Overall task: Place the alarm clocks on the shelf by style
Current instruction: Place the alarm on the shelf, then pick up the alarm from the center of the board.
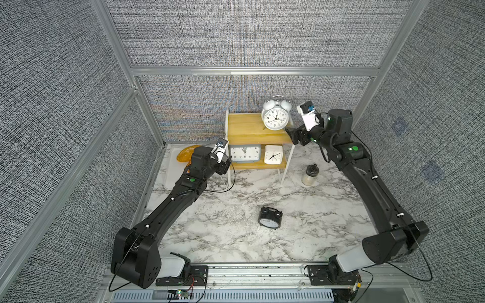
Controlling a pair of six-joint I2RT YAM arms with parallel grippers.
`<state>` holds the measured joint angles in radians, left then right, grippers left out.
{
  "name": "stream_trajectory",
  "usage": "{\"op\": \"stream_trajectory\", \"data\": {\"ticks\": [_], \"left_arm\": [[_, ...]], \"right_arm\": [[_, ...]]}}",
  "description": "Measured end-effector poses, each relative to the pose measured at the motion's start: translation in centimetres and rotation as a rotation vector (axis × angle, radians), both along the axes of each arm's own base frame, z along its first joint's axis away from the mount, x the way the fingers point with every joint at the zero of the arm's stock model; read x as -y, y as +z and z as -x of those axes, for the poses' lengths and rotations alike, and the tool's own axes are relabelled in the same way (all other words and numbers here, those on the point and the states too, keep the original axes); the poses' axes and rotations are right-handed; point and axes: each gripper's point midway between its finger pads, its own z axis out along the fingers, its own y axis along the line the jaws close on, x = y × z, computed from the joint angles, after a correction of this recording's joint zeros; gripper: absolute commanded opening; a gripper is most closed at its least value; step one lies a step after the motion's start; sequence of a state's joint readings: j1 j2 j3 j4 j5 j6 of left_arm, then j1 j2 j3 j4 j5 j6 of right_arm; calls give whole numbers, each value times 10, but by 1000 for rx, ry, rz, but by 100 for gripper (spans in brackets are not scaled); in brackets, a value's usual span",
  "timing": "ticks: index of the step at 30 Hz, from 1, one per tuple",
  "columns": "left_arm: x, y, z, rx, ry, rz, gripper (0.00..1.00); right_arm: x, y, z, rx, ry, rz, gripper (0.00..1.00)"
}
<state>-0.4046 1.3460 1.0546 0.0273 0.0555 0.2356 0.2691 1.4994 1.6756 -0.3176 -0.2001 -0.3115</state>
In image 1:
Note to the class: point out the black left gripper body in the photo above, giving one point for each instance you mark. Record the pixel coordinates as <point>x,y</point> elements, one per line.
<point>221,168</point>

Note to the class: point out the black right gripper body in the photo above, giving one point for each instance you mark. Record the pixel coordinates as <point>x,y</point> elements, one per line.
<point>307,136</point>

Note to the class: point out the white twin-bell alarm clock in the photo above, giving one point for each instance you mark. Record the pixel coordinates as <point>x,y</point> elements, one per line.
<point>276,113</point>

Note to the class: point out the grey square alarm clock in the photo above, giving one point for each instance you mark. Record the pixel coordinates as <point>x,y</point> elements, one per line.
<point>245,153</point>

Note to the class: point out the small white square alarm clock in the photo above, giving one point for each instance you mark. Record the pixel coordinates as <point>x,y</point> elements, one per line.
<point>273,154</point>

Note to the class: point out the black twin-bell alarm clock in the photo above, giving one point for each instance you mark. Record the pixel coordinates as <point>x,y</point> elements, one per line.
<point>270,218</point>

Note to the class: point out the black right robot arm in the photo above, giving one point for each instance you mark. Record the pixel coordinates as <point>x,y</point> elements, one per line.
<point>397,233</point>

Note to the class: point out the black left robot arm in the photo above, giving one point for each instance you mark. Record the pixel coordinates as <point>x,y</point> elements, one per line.
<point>136,257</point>

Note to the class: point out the oval brown bread loaf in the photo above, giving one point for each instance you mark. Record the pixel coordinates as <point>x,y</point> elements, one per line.
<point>185,155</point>

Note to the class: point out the glass jar with black lid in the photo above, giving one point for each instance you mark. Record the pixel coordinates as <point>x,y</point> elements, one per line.
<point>310,175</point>

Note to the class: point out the white rectangular tray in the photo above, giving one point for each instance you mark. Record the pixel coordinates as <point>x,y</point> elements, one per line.
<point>175,168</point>

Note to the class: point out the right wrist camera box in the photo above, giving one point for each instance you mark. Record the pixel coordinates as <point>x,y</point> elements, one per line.
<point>309,115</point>

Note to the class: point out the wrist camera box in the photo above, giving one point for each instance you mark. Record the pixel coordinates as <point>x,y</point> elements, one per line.
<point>219,152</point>
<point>309,115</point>

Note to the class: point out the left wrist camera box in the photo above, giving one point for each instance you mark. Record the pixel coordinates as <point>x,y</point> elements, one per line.
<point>219,152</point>

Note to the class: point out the wooden two-tier white-frame shelf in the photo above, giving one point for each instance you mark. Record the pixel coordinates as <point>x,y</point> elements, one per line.
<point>244,129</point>

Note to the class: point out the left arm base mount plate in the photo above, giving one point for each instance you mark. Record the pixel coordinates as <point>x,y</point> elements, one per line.
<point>197,276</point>

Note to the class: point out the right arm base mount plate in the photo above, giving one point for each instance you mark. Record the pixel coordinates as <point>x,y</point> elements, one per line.
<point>329,275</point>

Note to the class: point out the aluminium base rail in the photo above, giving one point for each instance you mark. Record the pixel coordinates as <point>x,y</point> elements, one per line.
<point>270,282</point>

